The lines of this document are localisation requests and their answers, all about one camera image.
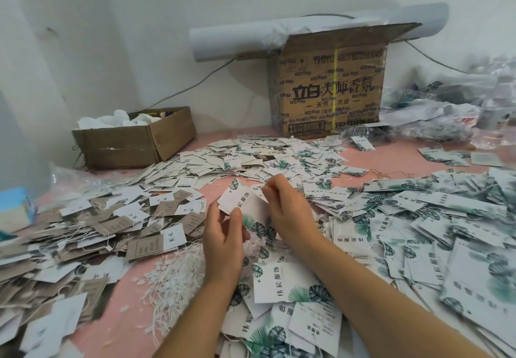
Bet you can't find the person's right forearm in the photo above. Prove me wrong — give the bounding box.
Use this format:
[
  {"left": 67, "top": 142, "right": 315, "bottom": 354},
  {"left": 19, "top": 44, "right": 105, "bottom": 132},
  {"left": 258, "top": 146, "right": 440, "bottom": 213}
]
[{"left": 294, "top": 237, "right": 493, "bottom": 358}]

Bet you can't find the single white leaf print tag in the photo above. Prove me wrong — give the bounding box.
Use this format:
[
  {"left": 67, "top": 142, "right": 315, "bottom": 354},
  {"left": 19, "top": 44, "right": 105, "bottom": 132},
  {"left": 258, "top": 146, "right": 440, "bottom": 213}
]
[{"left": 216, "top": 184, "right": 275, "bottom": 238}]

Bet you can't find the pile of brown white tags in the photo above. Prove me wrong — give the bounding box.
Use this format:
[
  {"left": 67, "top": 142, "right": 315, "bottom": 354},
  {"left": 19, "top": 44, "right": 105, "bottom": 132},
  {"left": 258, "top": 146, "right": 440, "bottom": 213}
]
[{"left": 0, "top": 184, "right": 209, "bottom": 358}]

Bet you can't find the small open cardboard box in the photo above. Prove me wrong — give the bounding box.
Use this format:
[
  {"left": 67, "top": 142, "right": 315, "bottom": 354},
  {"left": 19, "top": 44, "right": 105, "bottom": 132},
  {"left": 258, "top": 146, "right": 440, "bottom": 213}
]
[{"left": 73, "top": 106, "right": 198, "bottom": 170}]

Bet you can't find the white crumpled material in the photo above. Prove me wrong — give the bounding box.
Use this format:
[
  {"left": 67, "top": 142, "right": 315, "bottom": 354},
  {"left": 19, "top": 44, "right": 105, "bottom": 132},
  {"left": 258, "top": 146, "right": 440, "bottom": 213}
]
[{"left": 77, "top": 109, "right": 162, "bottom": 130}]

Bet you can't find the heap of clear plastic bags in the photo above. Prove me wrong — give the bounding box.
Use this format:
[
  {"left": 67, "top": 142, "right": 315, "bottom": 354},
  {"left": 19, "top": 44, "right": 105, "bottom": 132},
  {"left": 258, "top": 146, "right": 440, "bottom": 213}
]
[{"left": 381, "top": 55, "right": 516, "bottom": 153}]

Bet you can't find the blue tissue pack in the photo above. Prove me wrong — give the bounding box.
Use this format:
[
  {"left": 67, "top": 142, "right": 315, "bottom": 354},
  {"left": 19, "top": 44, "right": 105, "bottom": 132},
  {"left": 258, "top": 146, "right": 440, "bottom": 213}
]
[{"left": 0, "top": 188, "right": 35, "bottom": 235}]

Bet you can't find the clear plastic bag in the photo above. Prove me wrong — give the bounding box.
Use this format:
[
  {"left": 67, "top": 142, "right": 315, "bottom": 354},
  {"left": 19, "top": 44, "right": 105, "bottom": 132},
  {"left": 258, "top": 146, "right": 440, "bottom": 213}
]
[{"left": 48, "top": 164, "right": 114, "bottom": 202}]

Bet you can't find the pile of green leaf tags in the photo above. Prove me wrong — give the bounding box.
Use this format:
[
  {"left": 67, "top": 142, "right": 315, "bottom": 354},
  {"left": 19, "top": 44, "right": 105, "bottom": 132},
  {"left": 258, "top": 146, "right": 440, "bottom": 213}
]
[{"left": 216, "top": 168, "right": 516, "bottom": 358}]

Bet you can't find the large printed cardboard box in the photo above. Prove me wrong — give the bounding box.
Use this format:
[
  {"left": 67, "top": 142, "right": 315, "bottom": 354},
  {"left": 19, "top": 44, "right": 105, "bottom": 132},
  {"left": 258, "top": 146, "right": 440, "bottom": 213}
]
[{"left": 268, "top": 22, "right": 422, "bottom": 139}]

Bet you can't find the black cable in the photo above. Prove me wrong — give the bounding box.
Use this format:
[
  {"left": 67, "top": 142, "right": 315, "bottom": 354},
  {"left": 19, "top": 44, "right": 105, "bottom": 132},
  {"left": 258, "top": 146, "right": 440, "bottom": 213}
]
[{"left": 144, "top": 57, "right": 237, "bottom": 111}]

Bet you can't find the person's left hand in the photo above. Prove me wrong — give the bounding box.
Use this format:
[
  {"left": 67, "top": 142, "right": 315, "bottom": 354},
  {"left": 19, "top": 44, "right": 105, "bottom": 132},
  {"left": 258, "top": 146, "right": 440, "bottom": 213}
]
[{"left": 202, "top": 201, "right": 249, "bottom": 290}]

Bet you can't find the pile of white strings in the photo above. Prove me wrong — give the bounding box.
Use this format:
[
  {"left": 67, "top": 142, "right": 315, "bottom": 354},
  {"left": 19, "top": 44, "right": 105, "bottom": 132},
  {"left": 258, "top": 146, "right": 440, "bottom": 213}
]
[{"left": 137, "top": 237, "right": 243, "bottom": 342}]

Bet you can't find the white roll in plastic wrap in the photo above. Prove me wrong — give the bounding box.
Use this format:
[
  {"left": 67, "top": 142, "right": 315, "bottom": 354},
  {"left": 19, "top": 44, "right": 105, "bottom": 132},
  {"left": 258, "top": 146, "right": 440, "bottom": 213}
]
[{"left": 190, "top": 2, "right": 450, "bottom": 63}]

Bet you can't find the heap of small tags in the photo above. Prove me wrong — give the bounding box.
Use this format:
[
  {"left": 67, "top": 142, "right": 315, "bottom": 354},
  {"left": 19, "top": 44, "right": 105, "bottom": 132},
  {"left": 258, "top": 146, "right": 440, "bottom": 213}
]
[{"left": 129, "top": 136, "right": 370, "bottom": 197}]

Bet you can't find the person's left forearm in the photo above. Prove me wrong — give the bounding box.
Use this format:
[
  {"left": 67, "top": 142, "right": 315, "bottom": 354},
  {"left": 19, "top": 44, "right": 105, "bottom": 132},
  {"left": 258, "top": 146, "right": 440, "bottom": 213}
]
[{"left": 153, "top": 277, "right": 243, "bottom": 358}]

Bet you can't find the person's right hand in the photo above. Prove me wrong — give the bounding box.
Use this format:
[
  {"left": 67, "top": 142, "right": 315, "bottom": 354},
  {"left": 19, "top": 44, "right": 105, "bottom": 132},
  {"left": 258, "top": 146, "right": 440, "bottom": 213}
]
[{"left": 262, "top": 174, "right": 324, "bottom": 254}]

